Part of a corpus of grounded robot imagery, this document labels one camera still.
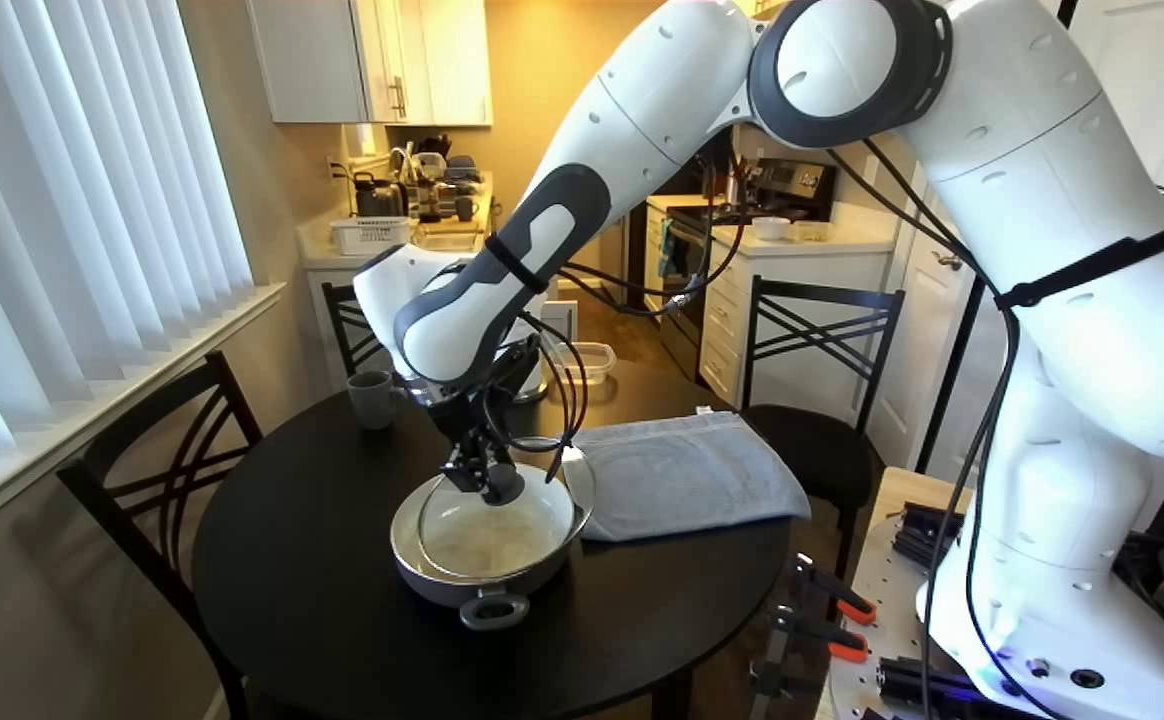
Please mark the white pot grey handles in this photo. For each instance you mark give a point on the white pot grey handles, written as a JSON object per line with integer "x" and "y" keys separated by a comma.
{"x": 482, "y": 607}

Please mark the clear plastic container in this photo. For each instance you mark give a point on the clear plastic container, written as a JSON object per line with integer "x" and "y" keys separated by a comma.
{"x": 585, "y": 363}

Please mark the orange black clamp right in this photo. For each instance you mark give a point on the orange black clamp right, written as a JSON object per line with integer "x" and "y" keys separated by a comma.
{"x": 821, "y": 597}

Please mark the light blue cloth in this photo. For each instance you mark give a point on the light blue cloth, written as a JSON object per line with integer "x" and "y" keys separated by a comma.
{"x": 683, "y": 473}

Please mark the round black table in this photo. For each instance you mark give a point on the round black table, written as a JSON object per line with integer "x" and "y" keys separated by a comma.
{"x": 298, "y": 587}

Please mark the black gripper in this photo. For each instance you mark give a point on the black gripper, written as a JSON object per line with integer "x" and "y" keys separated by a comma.
{"x": 474, "y": 423}

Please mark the white vertical blinds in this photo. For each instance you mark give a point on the white vertical blinds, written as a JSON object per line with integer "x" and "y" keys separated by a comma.
{"x": 119, "y": 229}

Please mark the black chair by blinds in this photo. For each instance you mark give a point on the black chair by blinds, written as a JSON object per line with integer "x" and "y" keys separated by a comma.
{"x": 146, "y": 517}

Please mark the grey mug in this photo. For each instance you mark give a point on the grey mug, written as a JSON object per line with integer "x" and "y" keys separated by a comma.
{"x": 373, "y": 398}

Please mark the orange black clamp left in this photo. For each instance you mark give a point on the orange black clamp left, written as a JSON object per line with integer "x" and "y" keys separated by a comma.
{"x": 791, "y": 630}

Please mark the glass pot lid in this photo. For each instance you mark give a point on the glass pot lid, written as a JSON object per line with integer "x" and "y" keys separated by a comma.
{"x": 468, "y": 538}

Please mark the black chair at counter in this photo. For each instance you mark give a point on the black chair at counter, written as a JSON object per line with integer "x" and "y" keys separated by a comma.
{"x": 350, "y": 328}

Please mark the white kitchen cabinets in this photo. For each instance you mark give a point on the white kitchen cabinets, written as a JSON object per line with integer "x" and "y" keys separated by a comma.
{"x": 373, "y": 63}

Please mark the orange black clamp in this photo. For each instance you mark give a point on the orange black clamp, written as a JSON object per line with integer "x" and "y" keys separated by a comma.
{"x": 821, "y": 597}
{"x": 791, "y": 630}

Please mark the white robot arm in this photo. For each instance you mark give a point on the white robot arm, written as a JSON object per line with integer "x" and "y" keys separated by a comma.
{"x": 1058, "y": 213}

